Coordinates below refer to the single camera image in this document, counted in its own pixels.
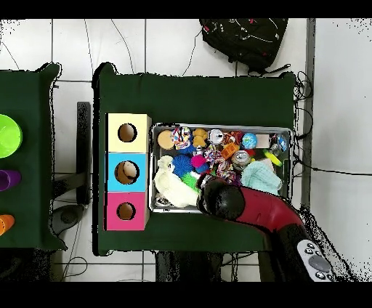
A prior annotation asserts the silver mesh bin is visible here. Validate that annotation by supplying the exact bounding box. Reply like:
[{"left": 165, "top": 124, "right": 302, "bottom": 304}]
[{"left": 149, "top": 122, "right": 293, "bottom": 216}]

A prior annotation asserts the wooden box with three holes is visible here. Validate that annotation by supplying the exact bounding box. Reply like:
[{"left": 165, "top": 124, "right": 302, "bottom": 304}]
[{"left": 104, "top": 113, "right": 153, "bottom": 232}]

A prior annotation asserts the blue spiky ball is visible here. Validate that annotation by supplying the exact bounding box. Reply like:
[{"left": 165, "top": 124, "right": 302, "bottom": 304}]
[{"left": 171, "top": 154, "right": 194, "bottom": 179}]

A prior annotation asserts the pink spiky ball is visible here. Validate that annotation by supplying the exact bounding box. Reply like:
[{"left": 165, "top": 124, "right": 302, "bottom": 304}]
[{"left": 190, "top": 154, "right": 208, "bottom": 169}]

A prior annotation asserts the orange plush toy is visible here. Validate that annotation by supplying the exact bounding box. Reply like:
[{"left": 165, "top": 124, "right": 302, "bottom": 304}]
[{"left": 192, "top": 128, "right": 209, "bottom": 148}]

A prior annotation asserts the silver drink can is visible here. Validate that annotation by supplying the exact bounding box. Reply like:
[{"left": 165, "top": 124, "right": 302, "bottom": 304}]
[
  {"left": 231, "top": 150, "right": 251, "bottom": 172},
  {"left": 208, "top": 128, "right": 225, "bottom": 145}
]

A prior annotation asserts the cream cloth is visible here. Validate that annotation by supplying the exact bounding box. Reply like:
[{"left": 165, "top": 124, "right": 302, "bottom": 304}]
[{"left": 153, "top": 155, "right": 203, "bottom": 208}]

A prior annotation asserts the orange plastic crate toy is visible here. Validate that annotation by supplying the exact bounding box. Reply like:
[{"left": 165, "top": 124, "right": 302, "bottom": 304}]
[{"left": 220, "top": 142, "right": 240, "bottom": 160}]

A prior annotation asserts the dark green cloth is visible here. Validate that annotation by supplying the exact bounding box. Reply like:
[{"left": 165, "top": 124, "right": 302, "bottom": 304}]
[
  {"left": 0, "top": 62, "right": 68, "bottom": 251},
  {"left": 92, "top": 62, "right": 297, "bottom": 259}
]

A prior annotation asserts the blue globe ball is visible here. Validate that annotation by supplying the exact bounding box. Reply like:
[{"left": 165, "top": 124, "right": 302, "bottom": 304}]
[{"left": 240, "top": 132, "right": 259, "bottom": 150}]

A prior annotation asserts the mint green cloth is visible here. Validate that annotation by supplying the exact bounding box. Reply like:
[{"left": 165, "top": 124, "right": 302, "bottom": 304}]
[{"left": 240, "top": 161, "right": 283, "bottom": 196}]

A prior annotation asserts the black backpack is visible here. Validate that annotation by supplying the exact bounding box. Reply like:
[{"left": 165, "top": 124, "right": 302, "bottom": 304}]
[{"left": 198, "top": 18, "right": 291, "bottom": 75}]

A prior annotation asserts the purple plastic cup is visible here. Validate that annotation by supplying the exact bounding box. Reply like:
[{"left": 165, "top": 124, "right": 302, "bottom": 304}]
[{"left": 0, "top": 169, "right": 22, "bottom": 192}]

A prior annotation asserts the green plastic bowl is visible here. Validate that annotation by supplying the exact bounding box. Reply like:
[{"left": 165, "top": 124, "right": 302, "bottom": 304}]
[{"left": 0, "top": 113, "right": 23, "bottom": 159}]

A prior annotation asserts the orange plastic cup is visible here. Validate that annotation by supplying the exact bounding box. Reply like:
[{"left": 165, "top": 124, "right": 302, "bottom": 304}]
[{"left": 0, "top": 214, "right": 15, "bottom": 237}]

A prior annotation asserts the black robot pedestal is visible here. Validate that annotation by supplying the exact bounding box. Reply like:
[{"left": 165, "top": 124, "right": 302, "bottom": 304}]
[{"left": 155, "top": 251, "right": 225, "bottom": 282}]

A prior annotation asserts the black cable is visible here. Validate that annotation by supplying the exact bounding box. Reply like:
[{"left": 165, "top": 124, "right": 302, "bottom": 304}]
[
  {"left": 293, "top": 153, "right": 372, "bottom": 177},
  {"left": 291, "top": 70, "right": 315, "bottom": 140}
]

